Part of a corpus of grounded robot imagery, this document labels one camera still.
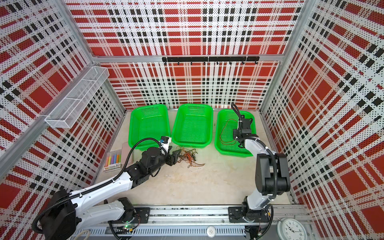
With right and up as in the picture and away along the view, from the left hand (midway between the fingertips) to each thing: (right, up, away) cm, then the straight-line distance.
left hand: (178, 148), depth 81 cm
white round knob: (+18, -37, -12) cm, 43 cm away
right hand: (+39, +9, +14) cm, 43 cm away
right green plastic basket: (+32, +16, +33) cm, 49 cm away
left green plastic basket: (-27, +15, +30) cm, 43 cm away
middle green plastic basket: (+7, +12, +33) cm, 36 cm away
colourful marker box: (-43, -10, +12) cm, 46 cm away
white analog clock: (+54, -34, -15) cm, 65 cm away
